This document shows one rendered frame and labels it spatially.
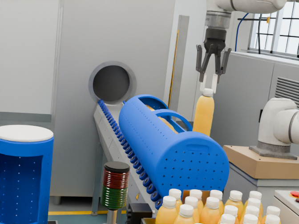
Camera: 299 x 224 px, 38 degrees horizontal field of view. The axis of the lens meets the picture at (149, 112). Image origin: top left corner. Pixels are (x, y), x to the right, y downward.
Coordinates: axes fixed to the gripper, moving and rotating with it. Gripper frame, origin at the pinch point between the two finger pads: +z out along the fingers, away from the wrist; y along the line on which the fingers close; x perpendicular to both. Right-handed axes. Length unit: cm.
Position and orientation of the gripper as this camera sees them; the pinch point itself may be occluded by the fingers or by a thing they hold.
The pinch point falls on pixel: (208, 83)
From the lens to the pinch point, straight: 163.9
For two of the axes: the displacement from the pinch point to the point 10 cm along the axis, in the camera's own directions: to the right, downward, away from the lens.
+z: -1.2, 9.7, 2.0
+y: -9.7, -0.7, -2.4
